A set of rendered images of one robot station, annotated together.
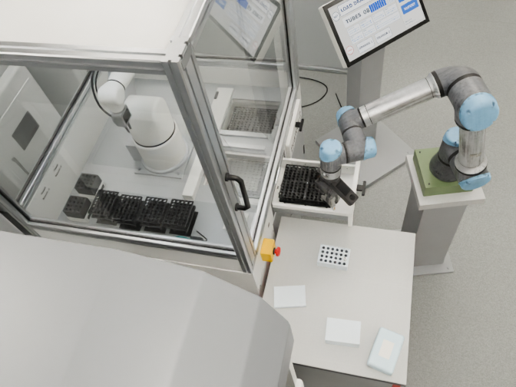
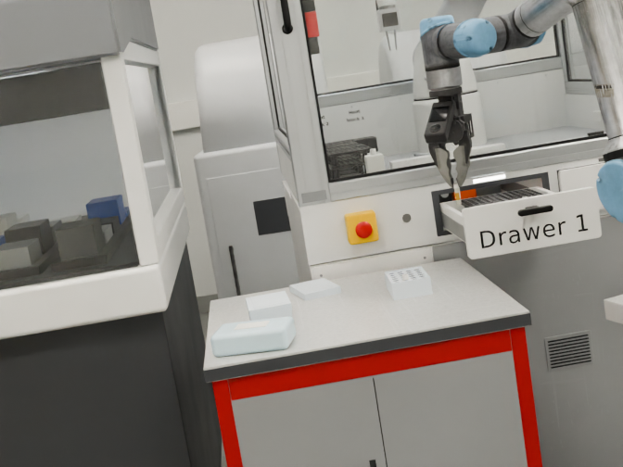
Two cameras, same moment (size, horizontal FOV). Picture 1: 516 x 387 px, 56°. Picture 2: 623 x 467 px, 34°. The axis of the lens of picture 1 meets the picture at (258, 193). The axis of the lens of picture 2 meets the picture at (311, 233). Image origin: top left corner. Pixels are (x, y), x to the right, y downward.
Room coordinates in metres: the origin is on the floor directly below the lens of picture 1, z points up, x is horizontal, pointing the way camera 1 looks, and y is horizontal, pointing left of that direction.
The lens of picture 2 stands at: (-0.31, -2.06, 1.27)
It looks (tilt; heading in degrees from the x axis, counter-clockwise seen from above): 9 degrees down; 63
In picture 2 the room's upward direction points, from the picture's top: 9 degrees counter-clockwise
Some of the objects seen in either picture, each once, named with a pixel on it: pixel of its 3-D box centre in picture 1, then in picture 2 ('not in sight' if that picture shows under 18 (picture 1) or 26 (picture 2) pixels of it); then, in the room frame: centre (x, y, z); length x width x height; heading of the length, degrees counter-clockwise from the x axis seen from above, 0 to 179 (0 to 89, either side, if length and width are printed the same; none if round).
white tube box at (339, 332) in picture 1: (342, 332); (269, 311); (0.54, -0.19, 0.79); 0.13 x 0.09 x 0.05; 68
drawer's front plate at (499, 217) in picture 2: (354, 191); (531, 222); (1.08, -0.40, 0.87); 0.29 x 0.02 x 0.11; 156
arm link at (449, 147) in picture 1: (457, 145); not in sight; (1.11, -0.84, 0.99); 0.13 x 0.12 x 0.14; 178
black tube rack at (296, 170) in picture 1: (307, 186); (506, 212); (1.16, -0.22, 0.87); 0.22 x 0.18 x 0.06; 66
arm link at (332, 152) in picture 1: (331, 155); (439, 43); (0.99, -0.28, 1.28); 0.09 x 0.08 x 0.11; 88
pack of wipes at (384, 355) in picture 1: (385, 350); (253, 335); (0.44, -0.32, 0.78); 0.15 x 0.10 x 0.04; 142
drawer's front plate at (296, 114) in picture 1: (293, 128); (618, 183); (1.50, -0.24, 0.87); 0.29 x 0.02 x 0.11; 156
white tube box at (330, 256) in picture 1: (333, 257); (408, 283); (0.85, -0.24, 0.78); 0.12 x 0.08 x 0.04; 64
